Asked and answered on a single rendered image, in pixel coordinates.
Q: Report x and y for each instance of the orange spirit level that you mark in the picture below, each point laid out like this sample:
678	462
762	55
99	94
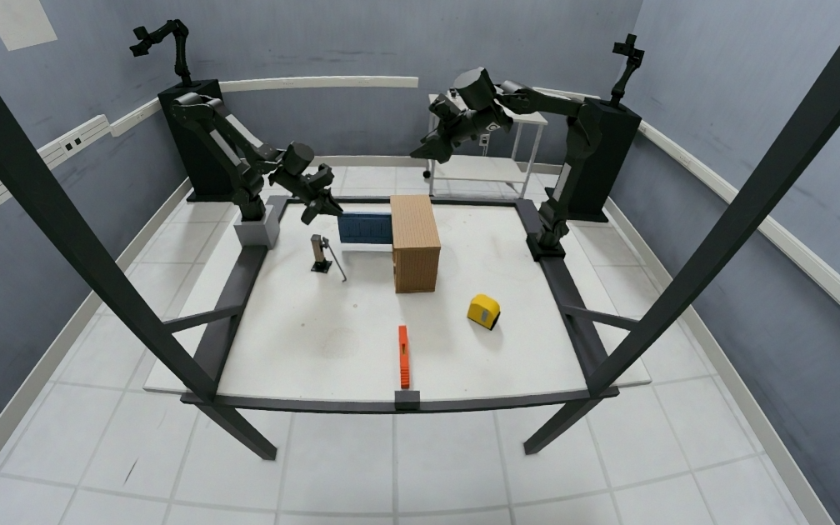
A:
404	364

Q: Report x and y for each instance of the yellow tape measure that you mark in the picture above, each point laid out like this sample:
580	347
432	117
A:
484	311

